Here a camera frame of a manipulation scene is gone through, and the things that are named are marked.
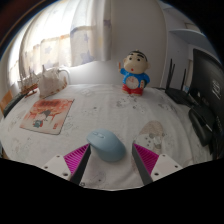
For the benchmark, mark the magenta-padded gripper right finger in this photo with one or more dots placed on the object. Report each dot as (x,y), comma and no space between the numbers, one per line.
(146,158)

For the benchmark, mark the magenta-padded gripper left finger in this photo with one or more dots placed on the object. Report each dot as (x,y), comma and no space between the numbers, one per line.
(77,156)

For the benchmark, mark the light blue computer mouse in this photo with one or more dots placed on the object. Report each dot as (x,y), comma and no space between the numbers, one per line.
(106,145)

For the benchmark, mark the red printed mouse pad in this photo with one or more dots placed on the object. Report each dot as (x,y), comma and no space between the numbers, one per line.
(46,115)

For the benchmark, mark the white printed tablecloth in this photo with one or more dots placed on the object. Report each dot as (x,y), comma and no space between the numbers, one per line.
(110,110)

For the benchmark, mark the black desktop device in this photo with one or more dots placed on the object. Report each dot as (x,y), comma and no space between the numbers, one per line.
(201,125)

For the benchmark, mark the black router with antennas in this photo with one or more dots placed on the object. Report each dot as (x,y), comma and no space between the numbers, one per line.
(178,95)

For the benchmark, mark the large white conch shell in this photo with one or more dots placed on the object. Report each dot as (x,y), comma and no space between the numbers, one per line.
(50,83)

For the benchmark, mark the cartoon boy figurine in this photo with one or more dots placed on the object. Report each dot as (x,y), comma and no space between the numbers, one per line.
(135,75)

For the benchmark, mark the white star-print curtain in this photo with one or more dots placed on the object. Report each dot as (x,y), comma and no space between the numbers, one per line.
(63,36)

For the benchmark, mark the white wall shelf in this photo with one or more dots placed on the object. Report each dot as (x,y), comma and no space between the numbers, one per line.
(188,35)

